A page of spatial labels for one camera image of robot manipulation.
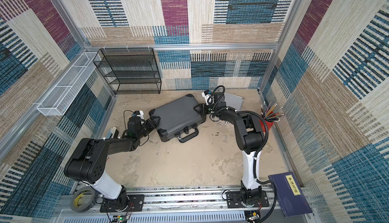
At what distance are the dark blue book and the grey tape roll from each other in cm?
89

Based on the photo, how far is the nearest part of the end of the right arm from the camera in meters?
0.82

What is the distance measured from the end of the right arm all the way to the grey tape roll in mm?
663

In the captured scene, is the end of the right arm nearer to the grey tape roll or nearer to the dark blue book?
the dark blue book

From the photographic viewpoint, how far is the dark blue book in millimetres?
718

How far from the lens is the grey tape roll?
719mm

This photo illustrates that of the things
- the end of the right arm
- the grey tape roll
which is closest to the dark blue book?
the end of the right arm

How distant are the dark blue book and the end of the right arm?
45cm
